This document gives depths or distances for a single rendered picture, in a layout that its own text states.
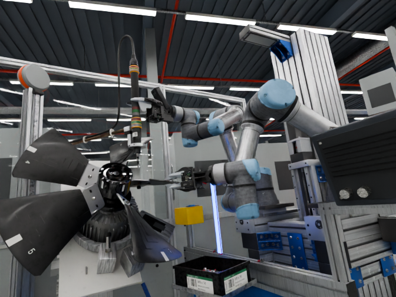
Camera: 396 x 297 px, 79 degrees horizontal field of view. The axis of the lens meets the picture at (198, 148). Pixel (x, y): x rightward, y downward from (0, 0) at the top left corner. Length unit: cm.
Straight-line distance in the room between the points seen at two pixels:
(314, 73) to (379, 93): 312
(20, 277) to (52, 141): 72
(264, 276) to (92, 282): 58
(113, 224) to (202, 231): 105
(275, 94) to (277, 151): 409
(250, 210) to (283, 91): 43
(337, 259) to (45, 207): 81
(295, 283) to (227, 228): 124
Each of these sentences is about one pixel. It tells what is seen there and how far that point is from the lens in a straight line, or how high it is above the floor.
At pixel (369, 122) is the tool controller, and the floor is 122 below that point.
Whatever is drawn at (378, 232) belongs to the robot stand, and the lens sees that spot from 123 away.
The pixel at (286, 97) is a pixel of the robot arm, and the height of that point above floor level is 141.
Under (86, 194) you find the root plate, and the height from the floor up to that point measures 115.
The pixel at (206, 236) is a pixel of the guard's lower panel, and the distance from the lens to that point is 193.
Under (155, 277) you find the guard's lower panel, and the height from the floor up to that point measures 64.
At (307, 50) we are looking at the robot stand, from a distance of 161.
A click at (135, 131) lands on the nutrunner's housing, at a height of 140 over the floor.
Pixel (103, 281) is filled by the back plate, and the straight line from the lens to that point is 99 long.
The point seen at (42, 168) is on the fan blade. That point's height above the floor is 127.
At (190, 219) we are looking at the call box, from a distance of 131.
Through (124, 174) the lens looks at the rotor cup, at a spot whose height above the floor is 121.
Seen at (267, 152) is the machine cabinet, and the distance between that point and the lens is 484.
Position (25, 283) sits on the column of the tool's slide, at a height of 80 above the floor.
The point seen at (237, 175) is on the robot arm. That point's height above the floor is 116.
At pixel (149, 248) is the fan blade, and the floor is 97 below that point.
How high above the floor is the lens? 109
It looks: 13 degrees up
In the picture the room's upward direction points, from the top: 6 degrees counter-clockwise
